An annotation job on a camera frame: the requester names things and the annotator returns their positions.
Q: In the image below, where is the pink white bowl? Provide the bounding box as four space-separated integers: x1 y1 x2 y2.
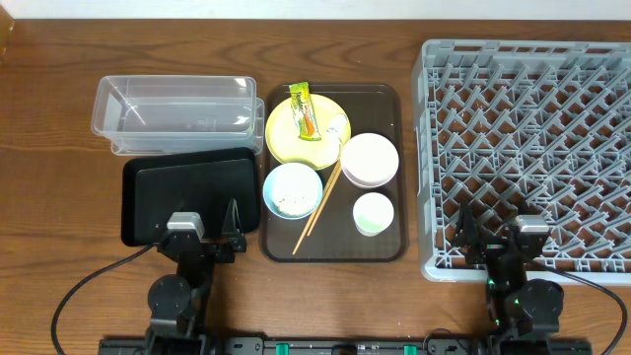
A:
340 133 399 188

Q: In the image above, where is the grey plastic dishwasher rack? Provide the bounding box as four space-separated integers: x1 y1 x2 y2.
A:
411 39 630 286

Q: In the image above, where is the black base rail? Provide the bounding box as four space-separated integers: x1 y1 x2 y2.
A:
97 335 593 355

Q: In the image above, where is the yellow round plate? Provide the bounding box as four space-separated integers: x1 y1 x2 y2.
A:
265 94 350 171

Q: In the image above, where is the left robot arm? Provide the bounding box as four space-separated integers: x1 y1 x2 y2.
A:
143 199 246 354

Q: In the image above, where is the white tissue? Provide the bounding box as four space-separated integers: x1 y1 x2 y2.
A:
325 113 350 149

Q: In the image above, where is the green yellow snack wrapper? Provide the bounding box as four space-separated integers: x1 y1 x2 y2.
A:
289 82 321 141

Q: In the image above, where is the rice and nuts food waste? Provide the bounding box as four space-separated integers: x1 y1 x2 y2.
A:
272 177 318 217

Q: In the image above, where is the black rectangular waste tray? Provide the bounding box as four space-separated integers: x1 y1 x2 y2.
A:
120 148 260 247

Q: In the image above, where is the light blue bowl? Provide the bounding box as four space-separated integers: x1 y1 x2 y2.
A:
262 163 323 220

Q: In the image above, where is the clear plastic waste bin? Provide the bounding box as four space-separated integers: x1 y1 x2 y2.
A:
91 75 265 156

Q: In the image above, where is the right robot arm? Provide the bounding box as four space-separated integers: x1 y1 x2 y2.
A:
453 203 564 354

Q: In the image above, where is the white green cup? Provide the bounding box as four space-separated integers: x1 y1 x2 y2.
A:
352 192 394 237

